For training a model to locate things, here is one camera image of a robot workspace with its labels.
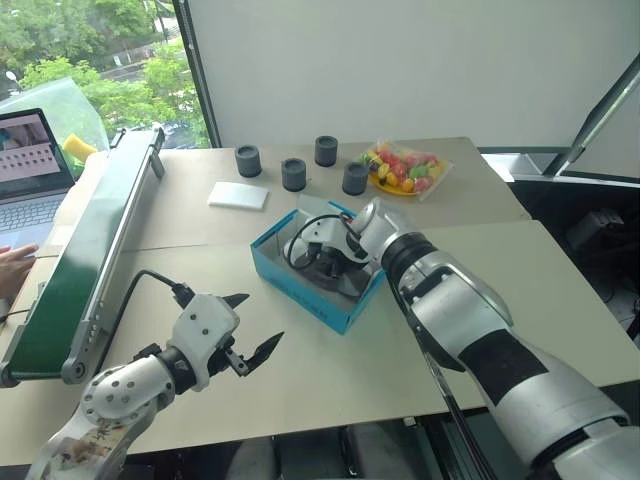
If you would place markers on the person's bare hand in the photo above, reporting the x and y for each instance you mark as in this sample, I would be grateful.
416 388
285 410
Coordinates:
12 270

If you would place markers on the white foam pad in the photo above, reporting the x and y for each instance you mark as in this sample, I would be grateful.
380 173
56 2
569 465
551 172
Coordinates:
239 196

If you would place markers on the blue cardboard box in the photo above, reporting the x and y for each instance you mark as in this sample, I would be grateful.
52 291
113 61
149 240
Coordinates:
300 300

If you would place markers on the translucent green plastic bag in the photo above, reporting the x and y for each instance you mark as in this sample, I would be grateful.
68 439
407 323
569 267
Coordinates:
65 95

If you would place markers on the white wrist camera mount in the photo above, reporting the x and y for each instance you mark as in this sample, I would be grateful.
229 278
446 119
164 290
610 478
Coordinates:
325 232
205 325

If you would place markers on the yellow sponge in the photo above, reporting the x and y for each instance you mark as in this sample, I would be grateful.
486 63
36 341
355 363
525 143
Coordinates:
79 147

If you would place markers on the grey laptop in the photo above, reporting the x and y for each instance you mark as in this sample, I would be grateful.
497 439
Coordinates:
25 160

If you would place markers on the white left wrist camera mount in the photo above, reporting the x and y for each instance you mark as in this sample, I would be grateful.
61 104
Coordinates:
205 325

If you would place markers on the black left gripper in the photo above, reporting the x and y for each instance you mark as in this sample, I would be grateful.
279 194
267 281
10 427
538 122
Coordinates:
222 357

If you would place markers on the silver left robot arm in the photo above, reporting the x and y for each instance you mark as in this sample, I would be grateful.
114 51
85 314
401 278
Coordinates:
120 395

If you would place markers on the dark window frame pillar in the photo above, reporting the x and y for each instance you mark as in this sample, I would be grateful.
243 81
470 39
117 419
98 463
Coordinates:
197 75

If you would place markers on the green conveyor belt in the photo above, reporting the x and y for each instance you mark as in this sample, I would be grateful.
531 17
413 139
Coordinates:
75 270

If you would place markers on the dark grey cylinder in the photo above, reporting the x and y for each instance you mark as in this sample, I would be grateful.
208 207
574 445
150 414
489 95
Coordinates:
248 162
326 152
355 180
294 176

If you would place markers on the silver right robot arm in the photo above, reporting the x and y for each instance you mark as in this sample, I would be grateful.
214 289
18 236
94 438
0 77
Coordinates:
450 300

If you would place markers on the silver metal bar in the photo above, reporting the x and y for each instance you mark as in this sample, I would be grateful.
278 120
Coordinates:
595 125

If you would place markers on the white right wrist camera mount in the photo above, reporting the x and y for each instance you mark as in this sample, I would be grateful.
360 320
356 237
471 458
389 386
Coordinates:
325 232

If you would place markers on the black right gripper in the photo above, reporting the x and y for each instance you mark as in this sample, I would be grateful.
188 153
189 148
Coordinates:
327 260

